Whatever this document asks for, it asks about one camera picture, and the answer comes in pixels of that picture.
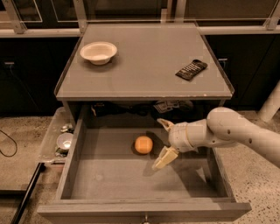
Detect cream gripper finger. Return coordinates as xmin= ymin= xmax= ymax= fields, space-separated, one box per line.
xmin=152 ymin=146 xmax=179 ymax=171
xmin=157 ymin=118 xmax=174 ymax=131

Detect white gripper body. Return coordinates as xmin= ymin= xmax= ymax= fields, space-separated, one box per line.
xmin=168 ymin=122 xmax=194 ymax=152

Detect orange fruit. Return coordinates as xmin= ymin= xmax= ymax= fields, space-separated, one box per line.
xmin=135 ymin=136 xmax=153 ymax=154

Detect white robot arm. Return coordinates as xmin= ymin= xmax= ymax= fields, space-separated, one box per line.
xmin=152 ymin=107 xmax=280 ymax=170

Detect grey open drawer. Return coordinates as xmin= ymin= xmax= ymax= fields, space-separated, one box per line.
xmin=38 ymin=106 xmax=251 ymax=224

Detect grey cabinet counter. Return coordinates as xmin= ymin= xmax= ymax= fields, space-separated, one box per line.
xmin=53 ymin=23 xmax=235 ymax=129

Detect black snack packet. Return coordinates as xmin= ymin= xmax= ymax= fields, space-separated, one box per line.
xmin=175 ymin=59 xmax=207 ymax=81

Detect white paper bowl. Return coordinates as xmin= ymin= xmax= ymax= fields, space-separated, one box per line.
xmin=80 ymin=41 xmax=117 ymax=66

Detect small silver bowl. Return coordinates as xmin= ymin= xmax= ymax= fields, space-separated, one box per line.
xmin=56 ymin=133 xmax=74 ymax=150

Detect clear plastic bin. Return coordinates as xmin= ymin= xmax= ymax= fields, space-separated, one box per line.
xmin=38 ymin=107 xmax=74 ymax=164

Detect black bar on floor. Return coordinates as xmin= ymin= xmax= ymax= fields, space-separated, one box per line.
xmin=10 ymin=163 xmax=46 ymax=224

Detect metal window railing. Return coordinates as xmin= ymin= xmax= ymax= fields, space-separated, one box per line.
xmin=0 ymin=0 xmax=280 ymax=38

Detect black cable on floor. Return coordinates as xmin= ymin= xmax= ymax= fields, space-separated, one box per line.
xmin=0 ymin=129 xmax=18 ymax=158

